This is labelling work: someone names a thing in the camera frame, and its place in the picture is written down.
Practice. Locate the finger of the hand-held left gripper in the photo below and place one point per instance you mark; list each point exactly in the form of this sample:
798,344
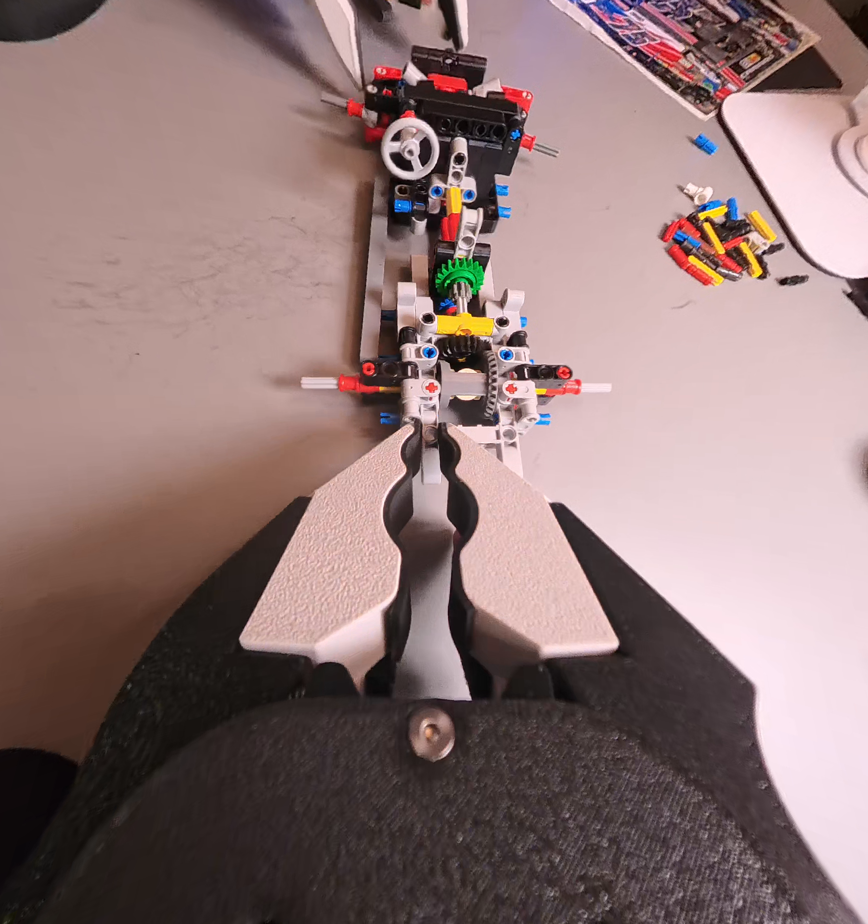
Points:
457,18
340,29

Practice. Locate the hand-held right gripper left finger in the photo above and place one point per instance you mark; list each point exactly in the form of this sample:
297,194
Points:
332,570

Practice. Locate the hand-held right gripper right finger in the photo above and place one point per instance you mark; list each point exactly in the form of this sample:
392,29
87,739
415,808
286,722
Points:
527,577

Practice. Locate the lego car chassis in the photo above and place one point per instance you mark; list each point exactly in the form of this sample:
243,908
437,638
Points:
470,123

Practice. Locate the blue lego pin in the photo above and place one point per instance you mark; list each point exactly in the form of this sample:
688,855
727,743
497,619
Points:
705,144

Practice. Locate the white lego connector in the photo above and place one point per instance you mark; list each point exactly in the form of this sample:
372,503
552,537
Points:
696,192

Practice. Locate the pile of lego pins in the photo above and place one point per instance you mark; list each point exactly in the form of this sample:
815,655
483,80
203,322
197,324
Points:
715,245

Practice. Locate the black lego pin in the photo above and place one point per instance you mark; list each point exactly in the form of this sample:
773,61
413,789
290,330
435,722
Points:
793,280

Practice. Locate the colourful sticker sheet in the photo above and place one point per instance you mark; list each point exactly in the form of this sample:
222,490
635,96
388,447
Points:
694,43

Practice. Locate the white stand base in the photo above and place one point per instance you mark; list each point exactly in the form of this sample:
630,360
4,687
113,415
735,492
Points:
780,159

